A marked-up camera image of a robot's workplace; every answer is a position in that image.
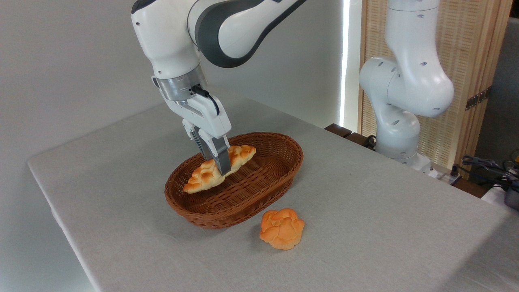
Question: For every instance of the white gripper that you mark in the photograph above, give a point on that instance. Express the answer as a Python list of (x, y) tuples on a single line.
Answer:
[(209, 117)]

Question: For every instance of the long braided bread loaf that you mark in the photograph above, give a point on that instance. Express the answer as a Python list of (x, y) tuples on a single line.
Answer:
[(202, 178)]

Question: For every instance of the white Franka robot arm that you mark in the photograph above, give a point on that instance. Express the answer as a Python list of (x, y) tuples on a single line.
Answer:
[(170, 36)]

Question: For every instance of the brown oval wicker basket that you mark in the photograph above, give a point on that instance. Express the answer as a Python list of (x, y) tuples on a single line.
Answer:
[(259, 190)]

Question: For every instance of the round orange bread roll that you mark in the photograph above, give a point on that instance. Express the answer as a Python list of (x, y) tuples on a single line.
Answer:
[(282, 229)]

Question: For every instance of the dark brown wooden bench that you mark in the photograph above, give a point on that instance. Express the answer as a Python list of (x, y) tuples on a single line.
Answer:
[(338, 129)]

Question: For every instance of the dark metal screen hinge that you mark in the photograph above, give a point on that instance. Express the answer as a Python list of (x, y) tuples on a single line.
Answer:
[(478, 98)]

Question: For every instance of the wooden slatted folding screen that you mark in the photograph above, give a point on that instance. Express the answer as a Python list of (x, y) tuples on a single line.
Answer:
[(466, 52)]

